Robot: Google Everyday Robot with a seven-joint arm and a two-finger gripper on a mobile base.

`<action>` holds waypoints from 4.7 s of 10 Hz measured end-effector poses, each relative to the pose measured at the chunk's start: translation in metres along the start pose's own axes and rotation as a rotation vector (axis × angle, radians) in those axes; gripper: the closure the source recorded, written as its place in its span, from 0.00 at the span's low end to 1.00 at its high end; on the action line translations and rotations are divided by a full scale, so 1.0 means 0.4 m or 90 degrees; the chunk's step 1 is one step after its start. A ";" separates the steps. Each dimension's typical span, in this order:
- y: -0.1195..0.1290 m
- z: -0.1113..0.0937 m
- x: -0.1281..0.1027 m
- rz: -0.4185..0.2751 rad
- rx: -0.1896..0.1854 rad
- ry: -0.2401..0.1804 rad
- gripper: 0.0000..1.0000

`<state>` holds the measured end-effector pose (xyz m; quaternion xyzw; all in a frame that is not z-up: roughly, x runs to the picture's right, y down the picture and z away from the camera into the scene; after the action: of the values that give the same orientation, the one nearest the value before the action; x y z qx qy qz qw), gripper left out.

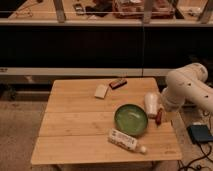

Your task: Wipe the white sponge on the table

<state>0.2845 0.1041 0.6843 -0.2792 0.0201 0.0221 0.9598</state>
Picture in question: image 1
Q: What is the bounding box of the white sponge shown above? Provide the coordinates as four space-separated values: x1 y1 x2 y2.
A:
94 84 108 99

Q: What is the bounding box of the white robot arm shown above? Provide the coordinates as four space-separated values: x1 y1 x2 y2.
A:
161 63 213 114

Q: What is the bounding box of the brown chocolate bar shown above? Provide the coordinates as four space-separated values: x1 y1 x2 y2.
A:
109 78 127 90

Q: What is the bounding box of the wooden folding table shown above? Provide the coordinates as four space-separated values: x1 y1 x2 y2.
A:
31 78 182 165

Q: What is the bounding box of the green bowl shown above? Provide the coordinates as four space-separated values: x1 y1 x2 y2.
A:
114 104 148 136

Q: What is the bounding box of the white cup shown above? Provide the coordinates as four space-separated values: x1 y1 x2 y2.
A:
144 92 158 118

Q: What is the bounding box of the white plastic bottle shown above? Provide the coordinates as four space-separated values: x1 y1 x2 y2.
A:
108 129 147 154

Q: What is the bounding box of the red small object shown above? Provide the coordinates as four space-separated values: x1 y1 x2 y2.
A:
155 108 163 125

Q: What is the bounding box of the red tray on shelf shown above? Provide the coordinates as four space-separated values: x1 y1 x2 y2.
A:
112 0 175 19

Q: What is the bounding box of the black device on shelf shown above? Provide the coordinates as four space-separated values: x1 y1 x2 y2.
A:
73 3 85 15

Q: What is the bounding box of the black cable on floor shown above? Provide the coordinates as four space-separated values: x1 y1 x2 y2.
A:
177 142 213 171

